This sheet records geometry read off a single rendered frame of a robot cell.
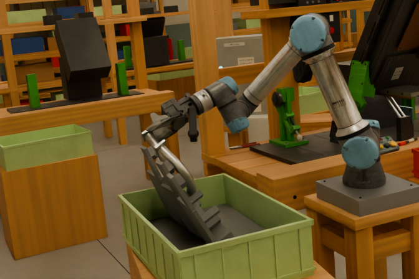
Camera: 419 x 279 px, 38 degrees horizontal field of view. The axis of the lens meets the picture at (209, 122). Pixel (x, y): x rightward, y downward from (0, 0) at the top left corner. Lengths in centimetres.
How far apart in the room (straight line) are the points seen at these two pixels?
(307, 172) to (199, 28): 85
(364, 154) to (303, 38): 42
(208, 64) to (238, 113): 78
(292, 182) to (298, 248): 68
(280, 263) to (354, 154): 48
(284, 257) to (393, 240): 57
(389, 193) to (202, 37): 117
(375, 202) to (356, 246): 16
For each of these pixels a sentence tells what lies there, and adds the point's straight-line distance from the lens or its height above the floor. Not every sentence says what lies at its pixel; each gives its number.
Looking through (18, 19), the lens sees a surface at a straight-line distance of 922.
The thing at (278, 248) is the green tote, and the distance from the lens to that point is 176.
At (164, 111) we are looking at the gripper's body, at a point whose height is 125.
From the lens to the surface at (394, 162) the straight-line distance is 274.
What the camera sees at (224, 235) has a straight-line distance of 181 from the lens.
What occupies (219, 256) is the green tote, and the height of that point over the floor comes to 92.
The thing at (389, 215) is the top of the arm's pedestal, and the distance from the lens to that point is 217.
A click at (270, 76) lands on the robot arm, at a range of 218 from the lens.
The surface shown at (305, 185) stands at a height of 85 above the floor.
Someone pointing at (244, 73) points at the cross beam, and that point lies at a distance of 305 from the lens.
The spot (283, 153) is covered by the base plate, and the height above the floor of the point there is 90.
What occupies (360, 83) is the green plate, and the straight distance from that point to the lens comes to 289.
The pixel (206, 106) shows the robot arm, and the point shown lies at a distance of 208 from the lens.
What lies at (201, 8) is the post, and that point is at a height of 157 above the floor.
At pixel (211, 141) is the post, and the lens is 291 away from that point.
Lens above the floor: 158
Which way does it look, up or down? 11 degrees down
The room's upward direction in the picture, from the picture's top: 5 degrees counter-clockwise
